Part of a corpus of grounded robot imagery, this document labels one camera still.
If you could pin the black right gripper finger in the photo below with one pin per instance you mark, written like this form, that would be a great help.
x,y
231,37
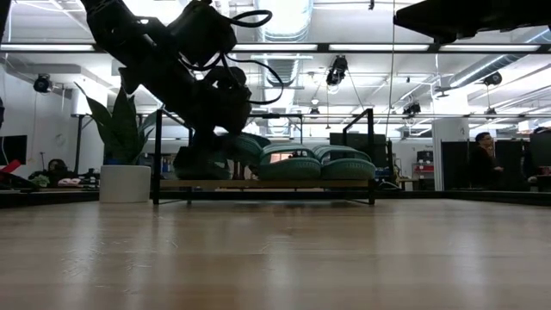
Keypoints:
x,y
413,18

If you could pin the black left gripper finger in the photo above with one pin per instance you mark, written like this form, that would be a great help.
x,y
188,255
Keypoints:
x,y
203,138

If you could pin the green rubber slide sandal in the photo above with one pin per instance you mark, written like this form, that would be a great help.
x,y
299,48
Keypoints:
x,y
288,170
348,170
251,148

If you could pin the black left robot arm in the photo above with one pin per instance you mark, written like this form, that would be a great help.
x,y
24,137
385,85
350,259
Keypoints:
x,y
142,47

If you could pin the black hanging ceiling lamp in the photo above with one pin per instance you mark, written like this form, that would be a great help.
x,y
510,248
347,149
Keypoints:
x,y
42,84
493,78
337,71
412,109

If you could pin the artificial plant in white pot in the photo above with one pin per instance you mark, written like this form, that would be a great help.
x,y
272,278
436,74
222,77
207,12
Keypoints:
x,y
125,183

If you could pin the white column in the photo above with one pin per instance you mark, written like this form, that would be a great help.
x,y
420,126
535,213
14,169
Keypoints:
x,y
450,129

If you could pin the person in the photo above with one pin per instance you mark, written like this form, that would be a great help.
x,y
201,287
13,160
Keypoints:
x,y
56,168
482,163

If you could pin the black monitor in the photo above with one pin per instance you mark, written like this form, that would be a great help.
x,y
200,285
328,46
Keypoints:
x,y
13,150

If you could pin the silver ventilation duct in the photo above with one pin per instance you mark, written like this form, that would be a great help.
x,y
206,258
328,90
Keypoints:
x,y
286,21
486,64

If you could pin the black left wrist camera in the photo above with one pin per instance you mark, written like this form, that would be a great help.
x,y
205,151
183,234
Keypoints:
x,y
202,30

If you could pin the wooden shelf with black frame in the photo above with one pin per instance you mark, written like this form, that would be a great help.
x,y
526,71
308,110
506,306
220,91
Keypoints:
x,y
267,184

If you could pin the black ceiling light rail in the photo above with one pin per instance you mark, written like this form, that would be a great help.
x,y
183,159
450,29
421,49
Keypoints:
x,y
323,47

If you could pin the black wall screen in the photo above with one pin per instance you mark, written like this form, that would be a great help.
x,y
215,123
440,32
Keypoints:
x,y
357,140

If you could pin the black partition wall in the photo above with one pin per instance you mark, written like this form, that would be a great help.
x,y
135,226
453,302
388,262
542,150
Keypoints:
x,y
454,165

